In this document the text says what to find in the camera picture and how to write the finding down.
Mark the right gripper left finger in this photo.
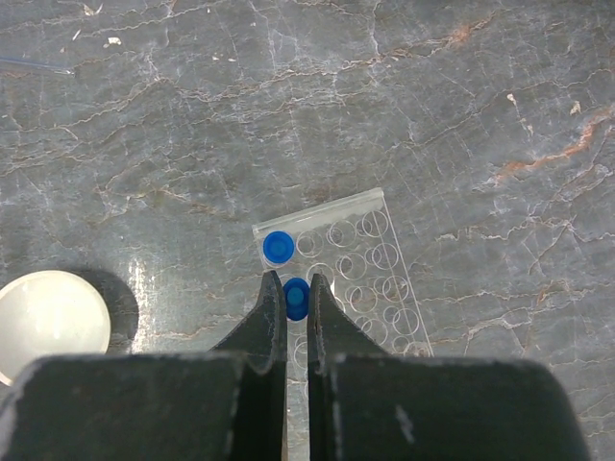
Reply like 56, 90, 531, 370
1, 271, 287, 460

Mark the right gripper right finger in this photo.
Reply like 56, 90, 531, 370
307, 275, 590, 460

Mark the blue capped test tube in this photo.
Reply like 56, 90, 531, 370
262, 230, 295, 264
283, 278, 309, 321

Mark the clear acrylic tube rack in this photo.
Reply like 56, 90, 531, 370
252, 187, 434, 400

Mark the white evaporating dish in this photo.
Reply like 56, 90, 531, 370
1, 270, 111, 386

